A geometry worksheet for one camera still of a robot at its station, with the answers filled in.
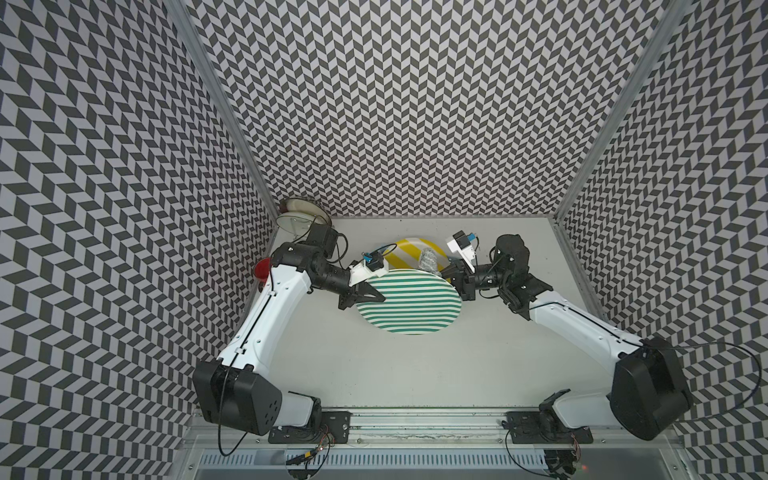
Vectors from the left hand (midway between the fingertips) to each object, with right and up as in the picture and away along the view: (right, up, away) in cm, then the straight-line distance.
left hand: (376, 294), depth 71 cm
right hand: (+13, +2, -3) cm, 13 cm away
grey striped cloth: (+12, +8, -6) cm, 16 cm away
